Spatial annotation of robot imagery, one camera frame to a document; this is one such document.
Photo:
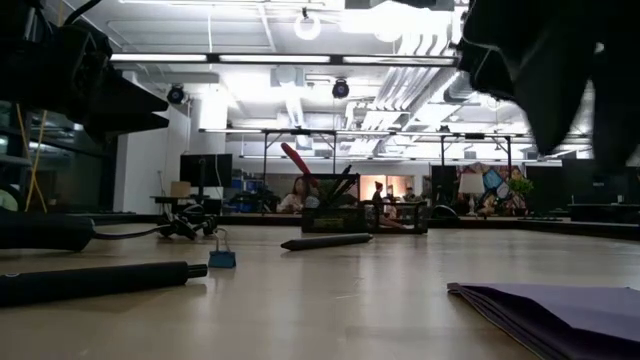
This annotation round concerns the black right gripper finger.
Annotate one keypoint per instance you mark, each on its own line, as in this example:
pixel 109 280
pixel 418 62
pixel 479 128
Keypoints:
pixel 555 105
pixel 617 115

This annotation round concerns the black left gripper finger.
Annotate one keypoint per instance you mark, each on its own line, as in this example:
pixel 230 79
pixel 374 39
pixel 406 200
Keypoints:
pixel 125 125
pixel 125 100

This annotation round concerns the black pen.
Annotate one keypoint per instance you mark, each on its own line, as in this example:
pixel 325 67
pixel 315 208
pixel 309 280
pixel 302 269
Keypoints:
pixel 342 181
pixel 350 186
pixel 325 242
pixel 100 280

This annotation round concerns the blue binder clip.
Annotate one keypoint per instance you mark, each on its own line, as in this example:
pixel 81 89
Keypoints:
pixel 221 259

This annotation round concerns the red grey scissors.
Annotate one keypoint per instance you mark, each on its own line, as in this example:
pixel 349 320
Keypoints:
pixel 297 160

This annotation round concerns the purple sticky note pad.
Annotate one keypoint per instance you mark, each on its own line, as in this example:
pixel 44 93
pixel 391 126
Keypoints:
pixel 575 310

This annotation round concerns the black mesh desk organizer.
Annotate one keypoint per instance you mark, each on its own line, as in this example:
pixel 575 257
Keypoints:
pixel 320 207

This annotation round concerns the black ceiling spotlight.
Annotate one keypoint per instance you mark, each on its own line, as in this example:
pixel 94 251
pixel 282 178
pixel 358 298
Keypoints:
pixel 176 94
pixel 340 89

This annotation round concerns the long ceiling light bar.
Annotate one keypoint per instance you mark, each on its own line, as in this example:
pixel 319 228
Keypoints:
pixel 160 57

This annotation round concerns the black computer monitor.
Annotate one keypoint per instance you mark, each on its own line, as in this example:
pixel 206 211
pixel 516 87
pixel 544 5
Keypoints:
pixel 580 182

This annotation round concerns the brown cardboard box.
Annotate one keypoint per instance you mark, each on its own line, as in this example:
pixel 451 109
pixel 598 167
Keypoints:
pixel 180 189

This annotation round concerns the green potted plant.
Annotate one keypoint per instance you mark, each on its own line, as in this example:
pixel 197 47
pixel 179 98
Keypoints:
pixel 520 187

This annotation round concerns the black screen on stand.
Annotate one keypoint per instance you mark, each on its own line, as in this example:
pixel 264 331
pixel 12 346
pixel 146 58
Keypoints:
pixel 206 170

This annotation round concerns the white shade table lamp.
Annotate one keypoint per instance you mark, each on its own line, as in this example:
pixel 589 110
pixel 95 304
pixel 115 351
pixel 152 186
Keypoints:
pixel 471 184

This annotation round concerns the person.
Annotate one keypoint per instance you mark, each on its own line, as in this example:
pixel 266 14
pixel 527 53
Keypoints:
pixel 378 197
pixel 296 197
pixel 410 193

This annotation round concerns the black metal rig frame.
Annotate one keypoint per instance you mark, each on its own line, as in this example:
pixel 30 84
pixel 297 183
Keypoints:
pixel 300 132
pixel 475 135

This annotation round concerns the colourful wall painting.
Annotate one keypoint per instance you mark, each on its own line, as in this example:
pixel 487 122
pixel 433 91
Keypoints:
pixel 497 177

